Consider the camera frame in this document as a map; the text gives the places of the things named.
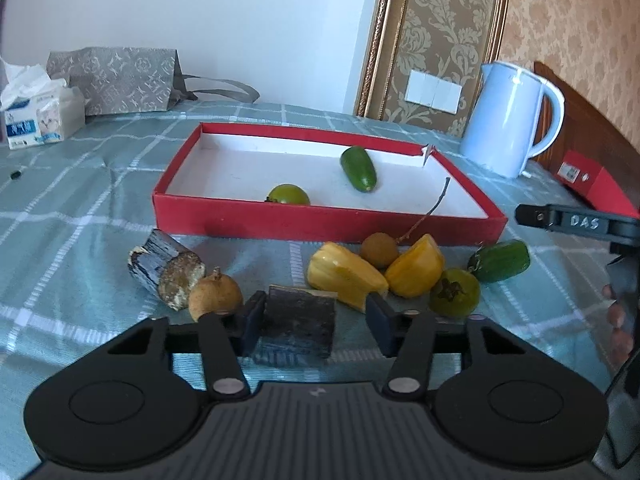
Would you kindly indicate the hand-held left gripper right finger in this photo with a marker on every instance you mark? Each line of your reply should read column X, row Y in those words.
column 381, row 327

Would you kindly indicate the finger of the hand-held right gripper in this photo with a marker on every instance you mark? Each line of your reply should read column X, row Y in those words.
column 575, row 221

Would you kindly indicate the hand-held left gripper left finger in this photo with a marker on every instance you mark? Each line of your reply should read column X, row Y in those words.
column 250, row 325

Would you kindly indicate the dark sugarcane piece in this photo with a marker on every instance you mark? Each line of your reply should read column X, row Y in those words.
column 297, row 322
column 162, row 265

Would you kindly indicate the yellow jackfruit piece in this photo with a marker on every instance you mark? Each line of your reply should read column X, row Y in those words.
column 415, row 265
column 345, row 275

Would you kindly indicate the green tomato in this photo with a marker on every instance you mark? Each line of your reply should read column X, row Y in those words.
column 287, row 195
column 454, row 294

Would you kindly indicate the small green cucumber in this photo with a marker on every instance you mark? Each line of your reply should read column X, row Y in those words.
column 358, row 168
column 500, row 260

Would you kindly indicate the red cardboard box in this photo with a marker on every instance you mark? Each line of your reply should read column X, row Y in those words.
column 280, row 210

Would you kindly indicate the person's right hand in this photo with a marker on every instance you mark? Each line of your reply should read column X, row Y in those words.
column 617, row 327

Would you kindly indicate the red box with label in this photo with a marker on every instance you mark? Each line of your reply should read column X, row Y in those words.
column 595, row 180

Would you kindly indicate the brown longan with stem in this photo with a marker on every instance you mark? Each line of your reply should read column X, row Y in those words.
column 379, row 251

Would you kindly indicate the light blue kettle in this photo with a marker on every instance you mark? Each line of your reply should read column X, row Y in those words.
column 505, row 115

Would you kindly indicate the grey patterned paper bag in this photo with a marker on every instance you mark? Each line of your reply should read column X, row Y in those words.
column 120, row 80

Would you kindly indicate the white tissue pack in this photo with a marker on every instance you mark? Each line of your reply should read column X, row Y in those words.
column 40, row 115

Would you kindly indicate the white wall switch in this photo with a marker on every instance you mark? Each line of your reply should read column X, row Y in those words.
column 433, row 91

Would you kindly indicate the gold framed wall panel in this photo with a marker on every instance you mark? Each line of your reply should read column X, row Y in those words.
column 435, row 25

